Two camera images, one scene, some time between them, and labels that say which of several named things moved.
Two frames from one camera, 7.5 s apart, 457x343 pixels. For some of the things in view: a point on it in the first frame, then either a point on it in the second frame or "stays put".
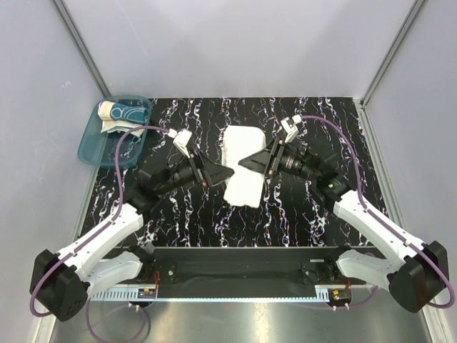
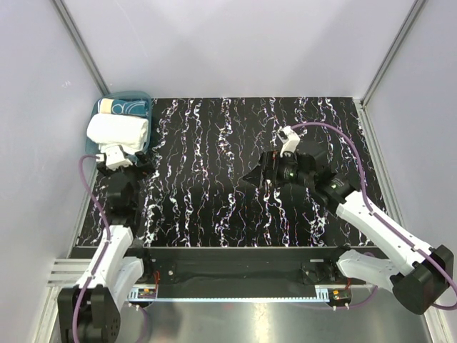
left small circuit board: [144, 293] stays put
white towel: [239, 142] -> [110, 129]
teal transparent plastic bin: [100, 148] -> [150, 123]
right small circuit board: [339, 294] stays put
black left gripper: [209, 175] -> [142, 171]
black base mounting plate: [244, 266] stays put
